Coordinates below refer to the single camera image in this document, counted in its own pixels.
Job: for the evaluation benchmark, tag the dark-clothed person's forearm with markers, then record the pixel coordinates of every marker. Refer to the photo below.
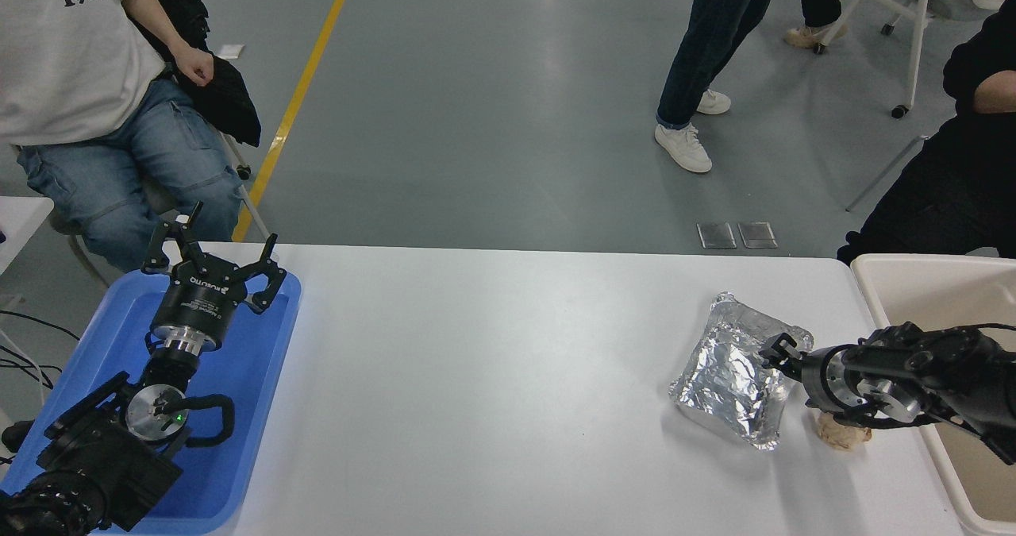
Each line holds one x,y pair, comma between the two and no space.
998,95

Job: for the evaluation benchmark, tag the standing person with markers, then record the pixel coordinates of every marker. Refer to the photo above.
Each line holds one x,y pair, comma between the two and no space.
714,44

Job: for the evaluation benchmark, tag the metal floor plate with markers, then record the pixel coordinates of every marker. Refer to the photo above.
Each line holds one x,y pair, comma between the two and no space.
717,235
756,234

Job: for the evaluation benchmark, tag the large pale bin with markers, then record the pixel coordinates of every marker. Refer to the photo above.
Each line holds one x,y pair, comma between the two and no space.
921,290

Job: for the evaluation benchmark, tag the crumpled tan paper ball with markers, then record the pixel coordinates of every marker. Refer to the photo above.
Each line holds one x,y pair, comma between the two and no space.
841,434

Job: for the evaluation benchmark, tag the white side table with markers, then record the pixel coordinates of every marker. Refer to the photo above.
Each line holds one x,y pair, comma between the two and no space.
20,222

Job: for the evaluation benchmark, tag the grey metal rod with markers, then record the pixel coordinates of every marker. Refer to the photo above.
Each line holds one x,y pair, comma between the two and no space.
887,172

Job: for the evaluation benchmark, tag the seated person's forearm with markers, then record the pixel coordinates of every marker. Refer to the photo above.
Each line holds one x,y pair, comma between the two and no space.
155,20

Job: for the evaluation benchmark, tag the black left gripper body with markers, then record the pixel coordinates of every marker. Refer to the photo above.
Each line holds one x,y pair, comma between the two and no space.
198,302

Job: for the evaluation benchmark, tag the seated person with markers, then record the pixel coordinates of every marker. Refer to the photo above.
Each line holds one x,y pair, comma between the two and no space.
79,83

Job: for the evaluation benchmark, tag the seated person's hand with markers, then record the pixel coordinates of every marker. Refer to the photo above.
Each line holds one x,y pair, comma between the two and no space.
197,67

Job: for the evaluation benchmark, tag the white wheeled chair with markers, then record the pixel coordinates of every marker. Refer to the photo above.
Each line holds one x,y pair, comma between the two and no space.
925,4

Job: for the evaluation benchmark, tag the black jacket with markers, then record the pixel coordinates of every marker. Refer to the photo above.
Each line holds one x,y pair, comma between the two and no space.
226,95

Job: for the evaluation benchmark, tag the person with tan shoes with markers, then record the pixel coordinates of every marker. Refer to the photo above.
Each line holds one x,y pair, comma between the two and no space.
817,4

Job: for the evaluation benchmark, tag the person in dark clothing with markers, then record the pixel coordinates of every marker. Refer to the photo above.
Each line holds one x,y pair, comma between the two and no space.
937,194

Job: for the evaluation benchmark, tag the silver foil tray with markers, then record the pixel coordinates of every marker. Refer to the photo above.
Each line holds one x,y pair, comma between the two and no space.
726,377

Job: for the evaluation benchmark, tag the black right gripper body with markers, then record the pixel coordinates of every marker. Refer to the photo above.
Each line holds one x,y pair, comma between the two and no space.
815,377

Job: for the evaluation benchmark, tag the blue plastic tray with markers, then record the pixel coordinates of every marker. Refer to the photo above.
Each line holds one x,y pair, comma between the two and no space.
254,377

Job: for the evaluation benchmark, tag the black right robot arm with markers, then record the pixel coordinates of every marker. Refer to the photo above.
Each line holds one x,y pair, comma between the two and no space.
944,361

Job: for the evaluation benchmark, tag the black floor object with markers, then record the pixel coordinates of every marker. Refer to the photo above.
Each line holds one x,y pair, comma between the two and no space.
16,437

